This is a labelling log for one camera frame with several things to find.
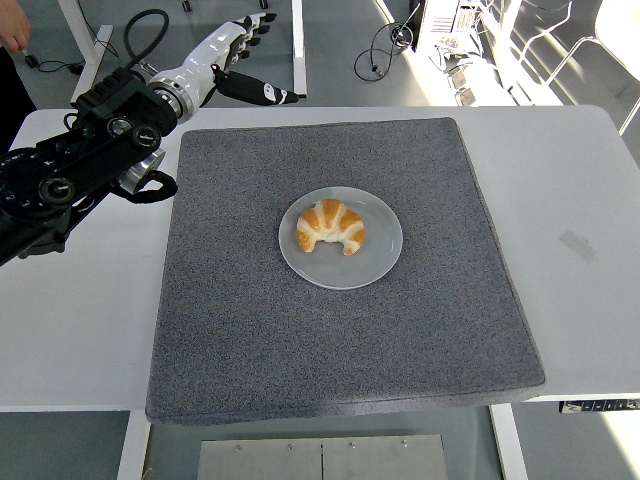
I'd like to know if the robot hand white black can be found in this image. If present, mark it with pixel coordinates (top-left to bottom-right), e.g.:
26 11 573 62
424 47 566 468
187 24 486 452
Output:
172 12 301 109

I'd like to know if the croissant bread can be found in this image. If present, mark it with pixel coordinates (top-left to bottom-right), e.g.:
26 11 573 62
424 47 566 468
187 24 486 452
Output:
295 198 366 257

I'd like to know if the round grey plate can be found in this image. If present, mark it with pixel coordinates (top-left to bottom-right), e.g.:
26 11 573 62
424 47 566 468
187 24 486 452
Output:
277 186 403 290

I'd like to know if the grey metal plate with screws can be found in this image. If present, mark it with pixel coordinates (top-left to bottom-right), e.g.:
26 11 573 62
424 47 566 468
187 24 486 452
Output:
196 433 449 480

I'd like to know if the white straight desk leg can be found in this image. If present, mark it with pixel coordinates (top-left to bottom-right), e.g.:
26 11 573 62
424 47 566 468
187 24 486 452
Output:
289 0 308 99

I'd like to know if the white desk leg with foot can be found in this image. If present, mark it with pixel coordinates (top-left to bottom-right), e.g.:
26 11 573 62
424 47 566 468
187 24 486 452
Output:
55 0 114 106

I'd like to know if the person's hand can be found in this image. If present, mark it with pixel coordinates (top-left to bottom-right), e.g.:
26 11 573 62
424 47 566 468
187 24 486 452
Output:
0 0 33 51

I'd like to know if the person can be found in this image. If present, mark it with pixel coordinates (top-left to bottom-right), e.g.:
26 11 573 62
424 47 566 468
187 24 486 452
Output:
0 46 39 154

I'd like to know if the grey felt mat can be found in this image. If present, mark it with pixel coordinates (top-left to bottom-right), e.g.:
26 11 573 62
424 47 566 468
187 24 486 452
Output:
144 117 546 426

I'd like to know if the white table leg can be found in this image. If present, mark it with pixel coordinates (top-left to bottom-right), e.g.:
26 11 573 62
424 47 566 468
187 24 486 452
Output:
117 410 151 480
488 402 530 480

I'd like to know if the white chair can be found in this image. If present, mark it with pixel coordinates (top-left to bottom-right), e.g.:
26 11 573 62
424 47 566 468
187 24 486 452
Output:
544 0 640 136

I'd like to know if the black table control panel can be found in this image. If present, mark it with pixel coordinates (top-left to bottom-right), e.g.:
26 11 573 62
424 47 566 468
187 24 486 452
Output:
558 397 640 414

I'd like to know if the thin black cable with plug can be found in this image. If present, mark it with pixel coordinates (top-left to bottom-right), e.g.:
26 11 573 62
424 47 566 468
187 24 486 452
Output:
34 58 86 77

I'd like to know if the black looped floor cable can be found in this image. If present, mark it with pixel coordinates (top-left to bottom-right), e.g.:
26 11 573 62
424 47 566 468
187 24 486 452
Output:
353 9 419 81

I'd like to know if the equipment rack with cables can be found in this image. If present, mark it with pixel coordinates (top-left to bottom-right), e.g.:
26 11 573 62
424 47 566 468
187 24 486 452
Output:
409 0 531 107

